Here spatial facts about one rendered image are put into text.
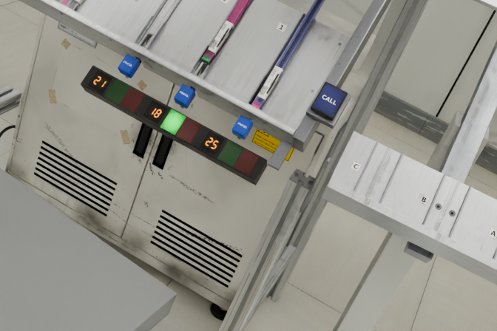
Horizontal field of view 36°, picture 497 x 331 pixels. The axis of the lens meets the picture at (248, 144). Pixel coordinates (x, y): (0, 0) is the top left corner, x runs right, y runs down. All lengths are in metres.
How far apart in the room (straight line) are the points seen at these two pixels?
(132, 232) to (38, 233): 0.83
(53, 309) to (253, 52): 0.56
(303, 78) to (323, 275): 1.04
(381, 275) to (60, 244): 0.63
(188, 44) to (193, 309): 0.82
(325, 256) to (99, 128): 0.83
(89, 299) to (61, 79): 0.91
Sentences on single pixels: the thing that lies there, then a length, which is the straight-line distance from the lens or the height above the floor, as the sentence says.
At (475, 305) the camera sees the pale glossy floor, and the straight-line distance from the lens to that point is 2.46.
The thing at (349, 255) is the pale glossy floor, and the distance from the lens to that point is 2.35.
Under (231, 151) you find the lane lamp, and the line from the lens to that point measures 1.25.
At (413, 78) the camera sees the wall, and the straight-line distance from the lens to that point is 3.23.
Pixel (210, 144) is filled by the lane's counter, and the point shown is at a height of 0.65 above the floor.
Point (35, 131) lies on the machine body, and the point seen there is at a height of 0.24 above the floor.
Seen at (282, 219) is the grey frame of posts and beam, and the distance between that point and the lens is 1.33.
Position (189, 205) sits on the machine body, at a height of 0.27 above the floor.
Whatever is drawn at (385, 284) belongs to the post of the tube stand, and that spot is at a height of 0.48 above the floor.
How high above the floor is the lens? 1.28
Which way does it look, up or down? 29 degrees down
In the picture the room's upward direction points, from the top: 23 degrees clockwise
